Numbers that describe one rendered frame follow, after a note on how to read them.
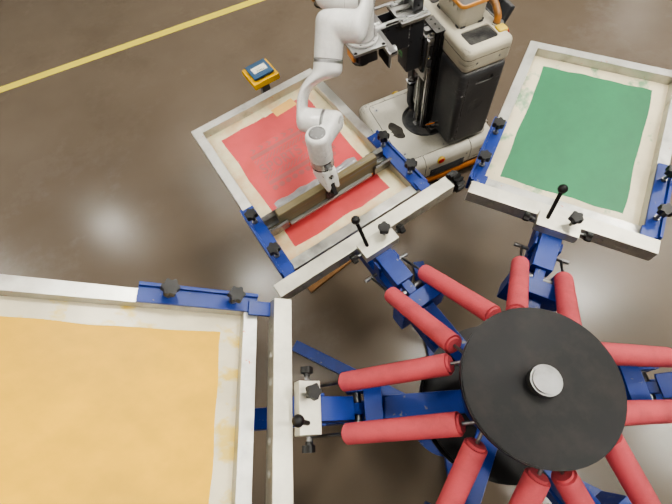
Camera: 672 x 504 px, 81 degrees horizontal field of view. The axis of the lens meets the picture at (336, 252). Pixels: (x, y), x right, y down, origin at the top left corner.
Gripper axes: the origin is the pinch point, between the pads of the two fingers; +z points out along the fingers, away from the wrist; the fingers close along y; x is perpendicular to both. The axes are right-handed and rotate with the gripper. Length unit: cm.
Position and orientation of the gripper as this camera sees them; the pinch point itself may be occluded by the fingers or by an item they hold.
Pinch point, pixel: (327, 190)
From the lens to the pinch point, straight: 142.2
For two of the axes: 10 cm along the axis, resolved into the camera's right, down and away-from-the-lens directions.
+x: -8.3, 5.3, -1.7
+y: -5.5, -7.2, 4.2
